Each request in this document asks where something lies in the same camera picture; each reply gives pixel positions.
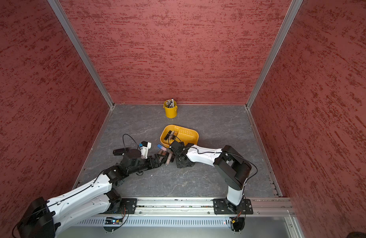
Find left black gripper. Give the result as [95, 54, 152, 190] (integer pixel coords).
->
[128, 154, 168, 176]

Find pink lip gloss tube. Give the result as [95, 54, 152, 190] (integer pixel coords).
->
[166, 152, 173, 165]

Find yellow plastic storage box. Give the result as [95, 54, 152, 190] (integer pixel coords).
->
[160, 125, 199, 148]

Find black lipstick tube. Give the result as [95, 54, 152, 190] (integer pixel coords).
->
[164, 131, 172, 140]

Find gold black square lipstick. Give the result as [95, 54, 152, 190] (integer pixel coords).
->
[172, 131, 178, 140]

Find silver grey lipstick tube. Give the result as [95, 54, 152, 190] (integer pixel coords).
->
[168, 131, 175, 140]

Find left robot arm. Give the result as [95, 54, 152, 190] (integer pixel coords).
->
[13, 149, 168, 238]

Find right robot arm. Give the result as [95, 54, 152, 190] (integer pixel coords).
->
[169, 141, 252, 214]

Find blue pink lip gloss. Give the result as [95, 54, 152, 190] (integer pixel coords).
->
[157, 144, 167, 151]

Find black flat remote device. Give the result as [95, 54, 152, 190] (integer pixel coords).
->
[112, 148, 129, 156]

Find yellow pen cup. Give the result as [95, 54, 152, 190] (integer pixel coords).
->
[163, 100, 178, 119]

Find pens in yellow cup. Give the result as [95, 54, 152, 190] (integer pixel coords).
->
[165, 99, 175, 108]

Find left controller board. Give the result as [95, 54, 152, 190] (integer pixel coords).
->
[103, 217, 123, 233]

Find right controller connector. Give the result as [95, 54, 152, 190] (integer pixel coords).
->
[230, 217, 245, 233]

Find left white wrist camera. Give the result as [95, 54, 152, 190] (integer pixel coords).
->
[139, 141, 152, 159]

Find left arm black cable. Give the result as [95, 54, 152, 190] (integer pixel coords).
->
[122, 133, 140, 151]

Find aluminium front rail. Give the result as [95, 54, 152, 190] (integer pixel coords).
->
[126, 197, 297, 217]

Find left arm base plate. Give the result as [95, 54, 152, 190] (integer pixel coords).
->
[107, 198, 138, 215]

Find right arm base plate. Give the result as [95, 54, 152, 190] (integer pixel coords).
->
[213, 198, 253, 215]

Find left aluminium corner post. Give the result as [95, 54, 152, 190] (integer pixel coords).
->
[48, 0, 115, 110]

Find aluminium corner post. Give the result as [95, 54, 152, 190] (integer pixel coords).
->
[48, 0, 115, 110]
[246, 0, 303, 111]

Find right aluminium corner post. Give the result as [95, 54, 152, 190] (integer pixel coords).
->
[246, 0, 303, 111]

